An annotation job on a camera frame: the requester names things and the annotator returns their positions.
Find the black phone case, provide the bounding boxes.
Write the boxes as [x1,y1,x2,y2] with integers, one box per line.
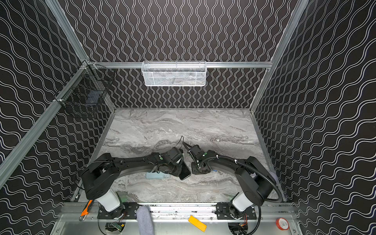
[179,162,192,181]

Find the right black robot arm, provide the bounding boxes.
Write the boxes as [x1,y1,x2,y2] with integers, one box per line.
[183,143,283,219]

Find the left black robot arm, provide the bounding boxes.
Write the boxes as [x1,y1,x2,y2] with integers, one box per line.
[81,147,184,212]

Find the light green phone case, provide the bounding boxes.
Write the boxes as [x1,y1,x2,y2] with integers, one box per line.
[146,172,170,179]

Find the yellow block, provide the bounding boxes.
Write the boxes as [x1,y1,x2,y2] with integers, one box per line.
[189,215,207,232]

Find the grey cloth roll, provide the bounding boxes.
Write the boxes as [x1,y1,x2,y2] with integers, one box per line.
[136,206,155,235]

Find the purple grey cloth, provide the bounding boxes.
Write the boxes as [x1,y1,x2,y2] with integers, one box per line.
[270,172,279,185]

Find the red tape roll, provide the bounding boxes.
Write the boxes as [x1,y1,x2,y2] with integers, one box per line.
[276,218,290,231]

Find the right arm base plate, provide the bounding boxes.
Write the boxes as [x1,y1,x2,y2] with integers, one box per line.
[214,203,257,220]

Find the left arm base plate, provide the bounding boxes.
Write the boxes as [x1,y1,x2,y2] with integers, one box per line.
[98,202,140,220]

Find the white wire basket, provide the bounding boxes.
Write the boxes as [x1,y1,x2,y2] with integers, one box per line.
[141,61,208,87]

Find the orange handled wrench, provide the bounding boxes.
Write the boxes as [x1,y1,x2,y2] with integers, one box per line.
[79,200,94,221]

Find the black wire basket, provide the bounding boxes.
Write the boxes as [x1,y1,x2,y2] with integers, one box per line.
[57,64,115,119]

